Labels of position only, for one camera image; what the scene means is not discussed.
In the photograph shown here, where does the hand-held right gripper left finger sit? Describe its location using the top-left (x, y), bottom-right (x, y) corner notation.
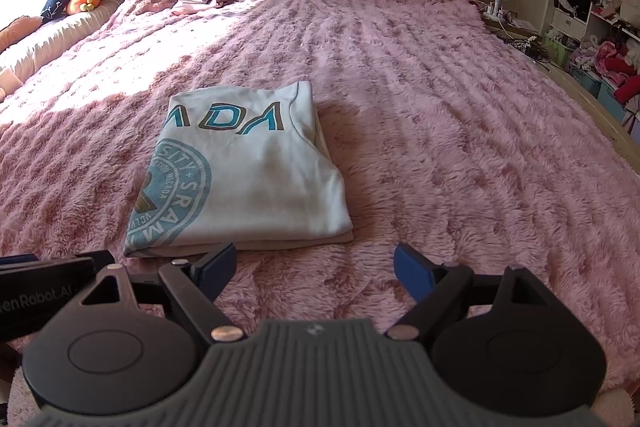
top-left (57, 243), bottom-right (247, 344)

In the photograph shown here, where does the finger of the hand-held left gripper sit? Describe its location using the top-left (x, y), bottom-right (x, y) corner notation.
top-left (0, 251), bottom-right (115, 292)

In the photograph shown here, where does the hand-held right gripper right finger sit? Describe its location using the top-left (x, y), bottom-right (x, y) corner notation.
top-left (385, 244), bottom-right (576, 343)

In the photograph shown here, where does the white printed sweatshirt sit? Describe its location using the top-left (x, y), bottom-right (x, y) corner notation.
top-left (123, 80), bottom-right (355, 259)

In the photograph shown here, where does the pile of pink red clothes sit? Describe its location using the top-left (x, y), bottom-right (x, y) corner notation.
top-left (575, 37), bottom-right (640, 102)

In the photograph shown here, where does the pink fluffy blanket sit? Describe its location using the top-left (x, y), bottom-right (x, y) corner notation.
top-left (0, 0), bottom-right (640, 427)

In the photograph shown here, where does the cream window seat cushion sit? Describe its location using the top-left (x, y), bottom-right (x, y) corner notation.
top-left (0, 0), bottom-right (126, 80)

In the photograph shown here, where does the peach pillow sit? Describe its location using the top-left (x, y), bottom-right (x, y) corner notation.
top-left (0, 16), bottom-right (43, 50)

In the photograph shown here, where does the teal storage bin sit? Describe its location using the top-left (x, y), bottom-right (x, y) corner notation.
top-left (570, 66), bottom-right (603, 100)

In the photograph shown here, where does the blue storage bin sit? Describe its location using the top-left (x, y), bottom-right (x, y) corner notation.
top-left (597, 82), bottom-right (628, 122)

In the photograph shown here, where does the green plastic basket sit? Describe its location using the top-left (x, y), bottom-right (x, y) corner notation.
top-left (544, 32), bottom-right (576, 68)

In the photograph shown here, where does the wooden bedside table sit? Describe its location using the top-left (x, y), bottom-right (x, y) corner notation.
top-left (482, 14), bottom-right (541, 40)

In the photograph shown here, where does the white storage drawer box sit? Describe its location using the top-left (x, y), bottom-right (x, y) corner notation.
top-left (551, 8), bottom-right (586, 42)

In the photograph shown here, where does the wooden bed frame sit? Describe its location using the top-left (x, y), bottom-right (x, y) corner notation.
top-left (537, 59), bottom-right (640, 148)

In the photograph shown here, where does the tangle of black cables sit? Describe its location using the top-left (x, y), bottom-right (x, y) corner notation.
top-left (505, 34), bottom-right (548, 58)

